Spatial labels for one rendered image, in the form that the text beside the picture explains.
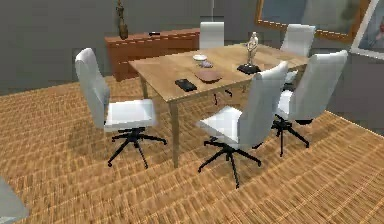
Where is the gold framed wall picture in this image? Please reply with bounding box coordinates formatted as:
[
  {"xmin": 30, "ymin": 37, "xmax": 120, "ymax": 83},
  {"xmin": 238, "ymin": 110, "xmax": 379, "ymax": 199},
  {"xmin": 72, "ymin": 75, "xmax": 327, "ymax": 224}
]
[{"xmin": 254, "ymin": 0, "xmax": 372, "ymax": 45}]

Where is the brown flat plate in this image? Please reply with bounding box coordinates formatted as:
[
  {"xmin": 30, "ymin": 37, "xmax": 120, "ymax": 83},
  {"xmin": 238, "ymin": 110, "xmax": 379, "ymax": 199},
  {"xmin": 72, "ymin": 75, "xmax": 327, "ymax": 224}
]
[{"xmin": 194, "ymin": 69, "xmax": 223, "ymax": 84}]

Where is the white swivel office chair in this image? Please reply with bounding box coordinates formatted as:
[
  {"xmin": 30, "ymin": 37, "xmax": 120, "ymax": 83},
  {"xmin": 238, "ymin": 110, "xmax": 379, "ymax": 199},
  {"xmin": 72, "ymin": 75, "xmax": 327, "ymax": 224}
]
[
  {"xmin": 195, "ymin": 60, "xmax": 289, "ymax": 190},
  {"xmin": 74, "ymin": 47, "xmax": 168, "ymax": 170},
  {"xmin": 279, "ymin": 23, "xmax": 317, "ymax": 85},
  {"xmin": 198, "ymin": 21, "xmax": 225, "ymax": 51},
  {"xmin": 271, "ymin": 49, "xmax": 349, "ymax": 158}
]

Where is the white framed wall picture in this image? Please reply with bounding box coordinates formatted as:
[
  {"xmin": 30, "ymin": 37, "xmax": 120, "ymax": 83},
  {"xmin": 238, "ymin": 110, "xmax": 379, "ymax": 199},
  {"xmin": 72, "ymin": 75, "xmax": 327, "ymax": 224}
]
[{"xmin": 350, "ymin": 0, "xmax": 384, "ymax": 61}]

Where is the grey flat slab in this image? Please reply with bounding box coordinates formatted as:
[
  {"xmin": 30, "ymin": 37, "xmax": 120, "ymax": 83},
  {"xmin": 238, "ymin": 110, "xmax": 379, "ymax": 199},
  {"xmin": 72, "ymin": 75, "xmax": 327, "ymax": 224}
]
[{"xmin": 0, "ymin": 176, "xmax": 30, "ymax": 224}]

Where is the light wooden dining table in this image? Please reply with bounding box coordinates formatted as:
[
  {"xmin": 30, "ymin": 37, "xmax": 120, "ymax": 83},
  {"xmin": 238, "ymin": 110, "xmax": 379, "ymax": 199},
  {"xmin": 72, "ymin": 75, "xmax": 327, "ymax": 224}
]
[{"xmin": 128, "ymin": 42, "xmax": 309, "ymax": 169}]

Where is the pale figurine on black base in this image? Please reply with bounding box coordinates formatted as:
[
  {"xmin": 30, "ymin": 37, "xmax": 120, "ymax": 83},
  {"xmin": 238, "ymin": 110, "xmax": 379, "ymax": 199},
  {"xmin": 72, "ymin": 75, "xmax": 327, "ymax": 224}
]
[{"xmin": 236, "ymin": 31, "xmax": 262, "ymax": 75}]

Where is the reddish brown wooden sideboard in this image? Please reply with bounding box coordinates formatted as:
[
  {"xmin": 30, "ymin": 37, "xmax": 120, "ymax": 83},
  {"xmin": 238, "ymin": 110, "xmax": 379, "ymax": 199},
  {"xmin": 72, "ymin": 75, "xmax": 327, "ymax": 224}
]
[{"xmin": 104, "ymin": 27, "xmax": 201, "ymax": 82}]

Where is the black flat rectangular device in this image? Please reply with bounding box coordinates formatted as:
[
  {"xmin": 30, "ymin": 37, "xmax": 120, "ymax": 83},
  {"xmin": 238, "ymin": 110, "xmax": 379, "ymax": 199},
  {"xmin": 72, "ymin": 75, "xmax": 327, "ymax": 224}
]
[{"xmin": 174, "ymin": 78, "xmax": 198, "ymax": 93}]

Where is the dark bronze tall sculpture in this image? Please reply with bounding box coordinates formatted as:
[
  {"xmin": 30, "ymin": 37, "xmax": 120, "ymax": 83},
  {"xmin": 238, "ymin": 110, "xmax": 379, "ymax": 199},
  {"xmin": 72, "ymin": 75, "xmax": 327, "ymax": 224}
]
[{"xmin": 115, "ymin": 0, "xmax": 129, "ymax": 41}]

